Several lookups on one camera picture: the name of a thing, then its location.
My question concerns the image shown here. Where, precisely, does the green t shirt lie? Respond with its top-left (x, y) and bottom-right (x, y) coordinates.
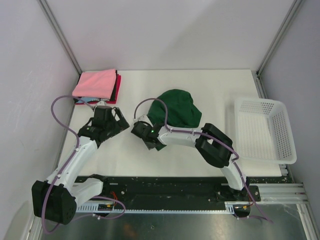
top-left (147, 89), bottom-right (202, 129)

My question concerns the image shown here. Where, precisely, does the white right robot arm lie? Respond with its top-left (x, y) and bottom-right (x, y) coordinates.
top-left (131, 120), bottom-right (249, 201)

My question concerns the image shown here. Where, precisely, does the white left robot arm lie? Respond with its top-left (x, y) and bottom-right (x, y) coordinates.
top-left (31, 105), bottom-right (129, 225)

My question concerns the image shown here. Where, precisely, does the black printed folded t shirt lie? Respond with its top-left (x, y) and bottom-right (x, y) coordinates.
top-left (72, 69), bottom-right (121, 104)

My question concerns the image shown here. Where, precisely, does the red folded t shirt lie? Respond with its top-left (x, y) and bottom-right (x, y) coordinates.
top-left (80, 74), bottom-right (122, 105)

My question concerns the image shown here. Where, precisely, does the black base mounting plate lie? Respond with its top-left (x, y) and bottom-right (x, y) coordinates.
top-left (74, 176), bottom-right (262, 204)

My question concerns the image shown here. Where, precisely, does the white perforated plastic basket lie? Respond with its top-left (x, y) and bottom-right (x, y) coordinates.
top-left (234, 97), bottom-right (297, 165)

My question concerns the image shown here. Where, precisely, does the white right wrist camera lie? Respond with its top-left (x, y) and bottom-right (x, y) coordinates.
top-left (133, 115), bottom-right (152, 125)

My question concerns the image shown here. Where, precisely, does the grey slotted cable duct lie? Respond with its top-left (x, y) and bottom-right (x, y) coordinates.
top-left (74, 201), bottom-right (237, 215)

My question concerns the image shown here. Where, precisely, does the left aluminium frame post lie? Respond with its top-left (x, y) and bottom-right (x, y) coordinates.
top-left (37, 0), bottom-right (83, 75)

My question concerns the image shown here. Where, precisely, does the aluminium frame post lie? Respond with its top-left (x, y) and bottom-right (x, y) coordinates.
top-left (37, 0), bottom-right (83, 75)
top-left (256, 0), bottom-right (305, 76)

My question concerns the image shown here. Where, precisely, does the right aluminium frame post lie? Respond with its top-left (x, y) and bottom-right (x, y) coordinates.
top-left (256, 0), bottom-right (305, 76)

